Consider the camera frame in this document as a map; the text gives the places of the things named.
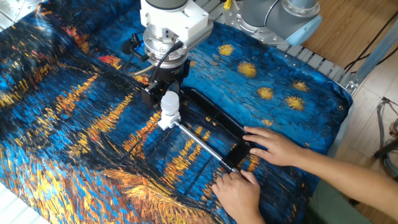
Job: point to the black C-clamp with silver screw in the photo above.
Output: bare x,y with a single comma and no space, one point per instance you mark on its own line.
217,115

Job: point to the white vented wrist housing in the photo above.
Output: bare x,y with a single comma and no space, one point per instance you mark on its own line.
178,18

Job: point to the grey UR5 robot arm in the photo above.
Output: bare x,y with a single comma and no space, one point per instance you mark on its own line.
273,18

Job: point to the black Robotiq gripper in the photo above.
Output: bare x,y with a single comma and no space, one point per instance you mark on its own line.
169,76

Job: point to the person's left forearm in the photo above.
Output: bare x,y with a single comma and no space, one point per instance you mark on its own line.
255,217

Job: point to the person's right forearm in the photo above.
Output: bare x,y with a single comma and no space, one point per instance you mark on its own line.
351,180

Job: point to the green trousers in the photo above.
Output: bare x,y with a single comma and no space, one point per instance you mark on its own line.
329,208

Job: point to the white light bulb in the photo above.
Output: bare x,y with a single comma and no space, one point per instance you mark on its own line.
170,102

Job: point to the person's left hand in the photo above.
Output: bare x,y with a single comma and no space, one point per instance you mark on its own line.
239,194

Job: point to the starry night painting tablecloth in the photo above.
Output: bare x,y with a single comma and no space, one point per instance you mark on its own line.
248,77

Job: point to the yellow plastic item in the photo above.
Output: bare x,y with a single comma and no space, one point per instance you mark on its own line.
227,4

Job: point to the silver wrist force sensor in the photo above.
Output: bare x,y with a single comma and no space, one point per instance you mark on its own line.
164,48

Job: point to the aluminium frame bar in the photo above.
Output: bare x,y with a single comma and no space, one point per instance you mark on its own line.
373,56

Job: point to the person's right hand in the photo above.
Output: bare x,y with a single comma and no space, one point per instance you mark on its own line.
280,147

